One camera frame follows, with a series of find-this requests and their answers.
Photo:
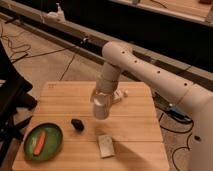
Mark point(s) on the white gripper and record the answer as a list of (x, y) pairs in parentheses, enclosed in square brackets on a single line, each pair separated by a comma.
[(107, 83)]

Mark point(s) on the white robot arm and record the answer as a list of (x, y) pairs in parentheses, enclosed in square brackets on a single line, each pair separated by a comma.
[(185, 95)]

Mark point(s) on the black eraser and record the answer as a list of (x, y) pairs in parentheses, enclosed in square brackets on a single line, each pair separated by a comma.
[(77, 124)]

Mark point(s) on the green plate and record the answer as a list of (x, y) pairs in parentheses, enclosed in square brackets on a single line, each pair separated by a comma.
[(52, 145)]

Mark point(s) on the orange carrot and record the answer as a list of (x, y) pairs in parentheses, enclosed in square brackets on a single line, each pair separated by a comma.
[(39, 144)]

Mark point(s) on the blue power box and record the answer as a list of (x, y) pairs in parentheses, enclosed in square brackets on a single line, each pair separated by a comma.
[(177, 114)]

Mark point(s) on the grey metal rail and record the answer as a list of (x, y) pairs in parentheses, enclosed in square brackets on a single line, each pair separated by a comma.
[(179, 39)]

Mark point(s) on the black chair frame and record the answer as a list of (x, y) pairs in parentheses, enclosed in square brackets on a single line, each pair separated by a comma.
[(13, 94)]

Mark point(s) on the white object on rail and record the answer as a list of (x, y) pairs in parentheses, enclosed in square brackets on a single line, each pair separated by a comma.
[(58, 15)]

